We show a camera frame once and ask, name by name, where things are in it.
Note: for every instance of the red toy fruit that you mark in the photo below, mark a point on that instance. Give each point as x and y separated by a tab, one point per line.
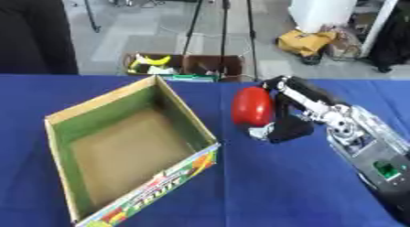
251	107

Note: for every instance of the yellow bag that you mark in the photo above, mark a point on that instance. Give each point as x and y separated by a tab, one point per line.
304	41

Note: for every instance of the white pillar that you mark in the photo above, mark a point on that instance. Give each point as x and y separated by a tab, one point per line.
323	9

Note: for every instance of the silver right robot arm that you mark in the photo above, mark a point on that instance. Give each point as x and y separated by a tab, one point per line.
368	145

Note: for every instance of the black tripod leg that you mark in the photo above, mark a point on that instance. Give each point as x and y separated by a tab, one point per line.
90	12

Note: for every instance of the yellow toy banana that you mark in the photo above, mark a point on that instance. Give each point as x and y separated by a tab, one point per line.
152	61

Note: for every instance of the black tripod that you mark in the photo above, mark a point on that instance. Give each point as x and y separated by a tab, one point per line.
223	29

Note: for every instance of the brown cardboard box on floor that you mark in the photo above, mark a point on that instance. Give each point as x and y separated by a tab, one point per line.
211	67

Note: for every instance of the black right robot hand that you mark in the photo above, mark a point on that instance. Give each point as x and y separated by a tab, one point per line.
291	127

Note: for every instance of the person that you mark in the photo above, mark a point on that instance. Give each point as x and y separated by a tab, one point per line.
32	32

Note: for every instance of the cardboard box with green inside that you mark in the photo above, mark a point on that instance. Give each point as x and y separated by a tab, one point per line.
128	151

